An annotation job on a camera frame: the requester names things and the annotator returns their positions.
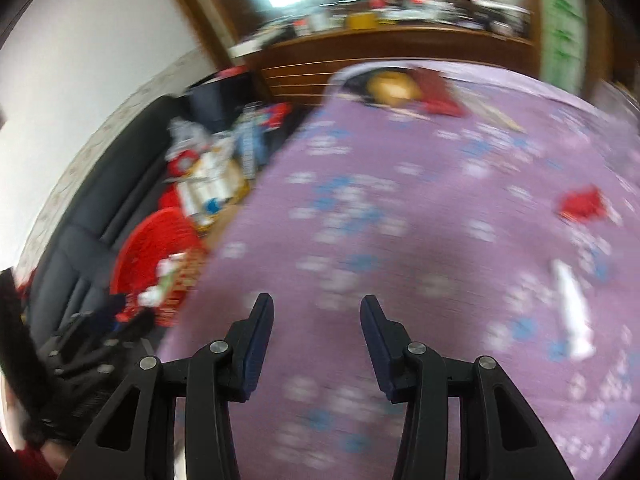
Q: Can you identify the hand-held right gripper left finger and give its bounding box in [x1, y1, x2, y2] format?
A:
[59, 292, 275, 480]

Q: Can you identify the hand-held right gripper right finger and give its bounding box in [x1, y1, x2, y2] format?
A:
[360, 295, 576, 480]

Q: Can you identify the red plastic mesh basket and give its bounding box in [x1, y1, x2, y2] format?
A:
[109, 208, 211, 331]

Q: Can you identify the purple floral tablecloth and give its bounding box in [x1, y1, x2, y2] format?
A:
[157, 60, 640, 480]

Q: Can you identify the red cloth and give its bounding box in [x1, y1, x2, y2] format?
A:
[157, 147, 203, 211]

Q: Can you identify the black leather sofa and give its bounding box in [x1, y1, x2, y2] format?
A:
[15, 72, 261, 361]

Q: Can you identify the white wrapper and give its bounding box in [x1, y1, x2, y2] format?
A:
[550, 259, 596, 361]

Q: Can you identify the clear plastic bag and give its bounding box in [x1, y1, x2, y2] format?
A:
[167, 117, 211, 153]

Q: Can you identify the red and blue packet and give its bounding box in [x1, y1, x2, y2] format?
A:
[260, 102, 293, 131]

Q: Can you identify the dark shopping bag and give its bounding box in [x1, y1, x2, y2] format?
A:
[187, 77, 251, 131]

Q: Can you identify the red wrapper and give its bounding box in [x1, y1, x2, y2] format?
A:
[555, 186, 608, 223]

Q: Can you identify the wooden stick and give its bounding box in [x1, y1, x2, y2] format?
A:
[470, 105, 526, 133]

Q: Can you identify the wooden headboard shelf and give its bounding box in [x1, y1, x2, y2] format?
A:
[227, 25, 543, 111]

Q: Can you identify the yellow box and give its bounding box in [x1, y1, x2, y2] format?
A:
[345, 12, 378, 31]

